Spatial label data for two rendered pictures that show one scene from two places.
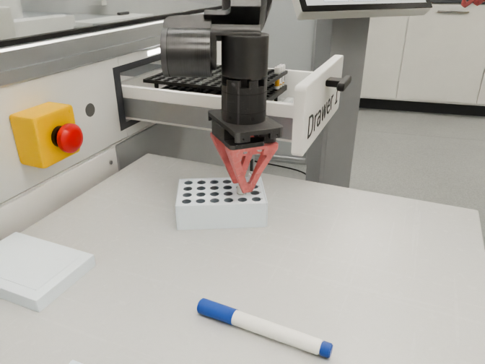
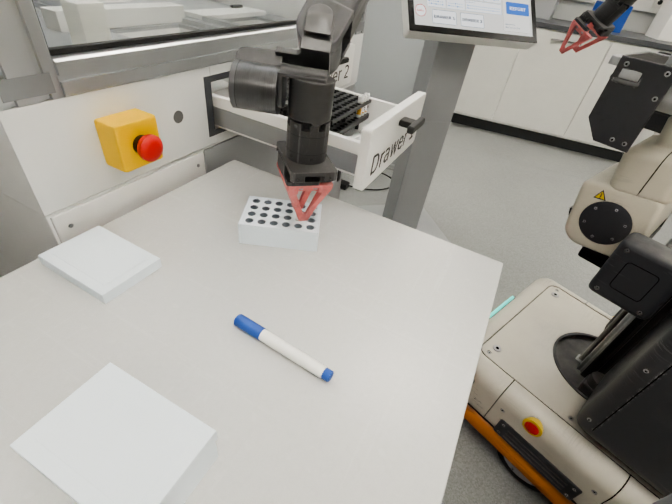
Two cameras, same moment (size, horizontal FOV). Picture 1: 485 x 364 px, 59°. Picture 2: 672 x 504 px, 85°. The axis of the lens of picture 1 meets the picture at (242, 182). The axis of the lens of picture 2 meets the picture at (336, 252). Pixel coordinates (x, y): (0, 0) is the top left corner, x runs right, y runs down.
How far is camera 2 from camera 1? 10 cm
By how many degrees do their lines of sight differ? 13
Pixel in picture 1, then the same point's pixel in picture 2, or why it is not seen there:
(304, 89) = (371, 132)
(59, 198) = (145, 195)
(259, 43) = (323, 91)
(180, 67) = (247, 102)
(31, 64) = (116, 71)
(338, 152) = (421, 168)
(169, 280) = (220, 290)
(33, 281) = (103, 276)
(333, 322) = (342, 350)
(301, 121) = (364, 161)
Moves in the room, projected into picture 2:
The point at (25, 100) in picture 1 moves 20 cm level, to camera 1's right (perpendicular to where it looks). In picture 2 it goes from (110, 106) to (246, 127)
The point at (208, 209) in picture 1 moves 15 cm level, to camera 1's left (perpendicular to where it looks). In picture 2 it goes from (266, 230) to (170, 215)
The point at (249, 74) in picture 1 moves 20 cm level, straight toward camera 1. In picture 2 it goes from (310, 119) to (270, 202)
